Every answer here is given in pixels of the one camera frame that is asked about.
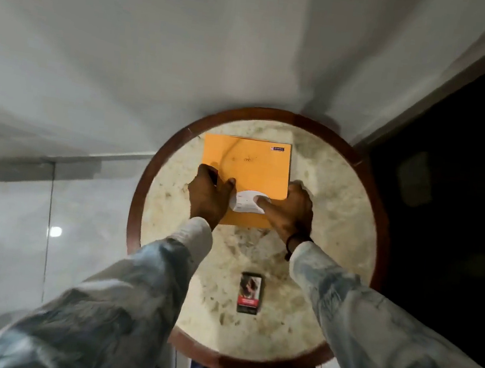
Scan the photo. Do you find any orange paper envelope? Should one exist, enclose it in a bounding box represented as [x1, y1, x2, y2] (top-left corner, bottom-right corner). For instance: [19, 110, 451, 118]
[194, 132, 295, 232]

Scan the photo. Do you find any person's left hand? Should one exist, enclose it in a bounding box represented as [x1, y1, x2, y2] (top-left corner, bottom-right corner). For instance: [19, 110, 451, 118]
[183, 162, 238, 233]

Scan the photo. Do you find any round marble wood-rimmed table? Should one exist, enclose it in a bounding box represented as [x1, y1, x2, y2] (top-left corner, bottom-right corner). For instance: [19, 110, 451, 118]
[111, 93, 405, 368]

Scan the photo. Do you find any black wrist band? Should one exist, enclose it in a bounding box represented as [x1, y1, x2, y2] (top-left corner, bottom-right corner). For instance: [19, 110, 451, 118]
[283, 233, 314, 265]

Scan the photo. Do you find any dark wooden door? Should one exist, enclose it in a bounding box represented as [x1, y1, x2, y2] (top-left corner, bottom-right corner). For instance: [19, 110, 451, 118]
[327, 47, 485, 368]

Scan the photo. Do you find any person's right hand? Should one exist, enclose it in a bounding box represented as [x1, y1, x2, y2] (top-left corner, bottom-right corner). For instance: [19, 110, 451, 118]
[248, 177, 317, 249]

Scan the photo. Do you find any small black printed box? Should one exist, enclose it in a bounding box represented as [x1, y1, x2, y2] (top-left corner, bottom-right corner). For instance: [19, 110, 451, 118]
[236, 272, 264, 316]

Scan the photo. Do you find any person's right forearm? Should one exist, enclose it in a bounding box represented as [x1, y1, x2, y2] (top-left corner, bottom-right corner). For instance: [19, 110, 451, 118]
[276, 239, 485, 368]

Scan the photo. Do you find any person's left forearm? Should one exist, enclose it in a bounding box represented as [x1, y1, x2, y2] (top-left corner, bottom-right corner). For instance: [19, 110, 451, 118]
[0, 192, 217, 368]

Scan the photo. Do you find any white tape dispenser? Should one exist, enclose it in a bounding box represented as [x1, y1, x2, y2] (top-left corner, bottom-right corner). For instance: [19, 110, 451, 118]
[228, 188, 274, 217]

